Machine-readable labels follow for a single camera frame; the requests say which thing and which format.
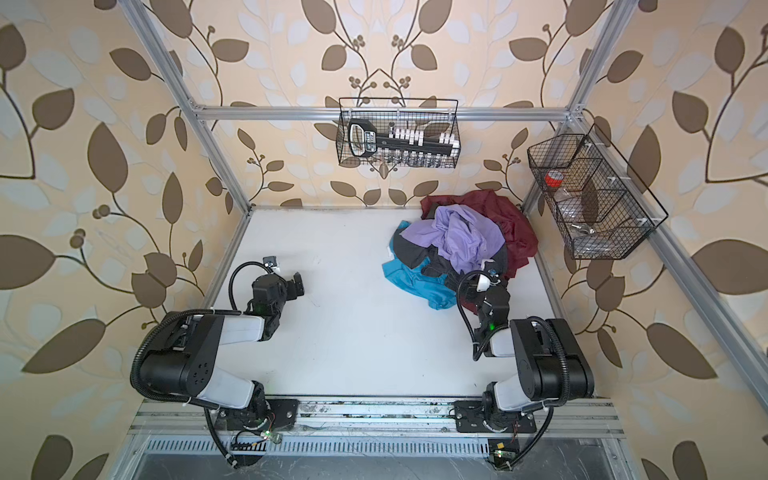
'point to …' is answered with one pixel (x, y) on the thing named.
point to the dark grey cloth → (431, 260)
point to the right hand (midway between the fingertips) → (480, 275)
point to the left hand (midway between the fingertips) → (284, 273)
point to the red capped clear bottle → (553, 180)
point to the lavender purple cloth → (460, 237)
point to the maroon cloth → (518, 237)
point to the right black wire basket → (602, 208)
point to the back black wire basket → (432, 129)
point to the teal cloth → (438, 290)
